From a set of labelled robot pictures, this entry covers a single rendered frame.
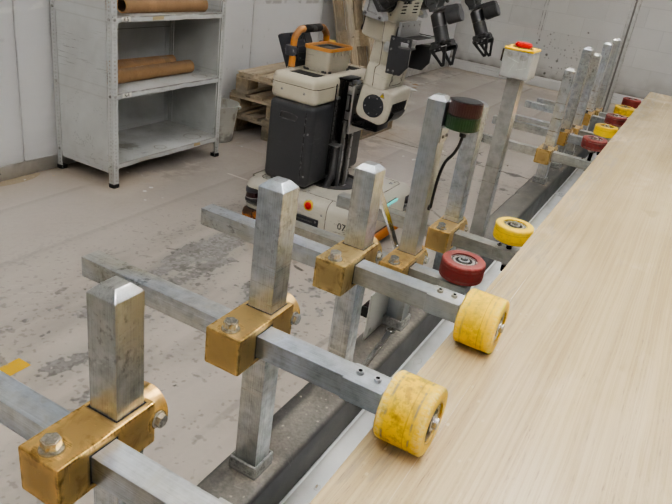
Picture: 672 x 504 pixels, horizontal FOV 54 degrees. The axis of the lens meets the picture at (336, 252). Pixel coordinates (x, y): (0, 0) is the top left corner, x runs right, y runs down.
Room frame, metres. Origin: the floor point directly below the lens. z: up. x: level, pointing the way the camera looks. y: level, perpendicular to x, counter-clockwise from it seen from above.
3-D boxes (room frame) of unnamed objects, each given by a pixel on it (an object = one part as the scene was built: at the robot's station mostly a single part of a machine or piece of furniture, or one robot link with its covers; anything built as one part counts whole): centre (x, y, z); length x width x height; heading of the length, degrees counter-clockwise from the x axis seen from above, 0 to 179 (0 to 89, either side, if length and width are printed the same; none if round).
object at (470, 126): (1.15, -0.18, 1.14); 0.06 x 0.06 x 0.02
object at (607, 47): (2.96, -1.02, 0.90); 0.04 x 0.04 x 0.48; 64
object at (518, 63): (1.62, -0.37, 1.18); 0.07 x 0.07 x 0.08; 64
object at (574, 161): (2.28, -0.62, 0.81); 0.43 x 0.03 x 0.04; 64
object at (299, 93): (3.22, 0.15, 0.59); 0.55 x 0.34 x 0.83; 154
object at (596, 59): (2.74, -0.91, 0.88); 0.04 x 0.04 x 0.48; 64
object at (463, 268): (1.08, -0.23, 0.85); 0.08 x 0.08 x 0.11
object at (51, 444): (0.42, 0.22, 0.98); 0.02 x 0.02 x 0.01
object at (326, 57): (3.23, 0.17, 0.87); 0.23 x 0.15 x 0.11; 154
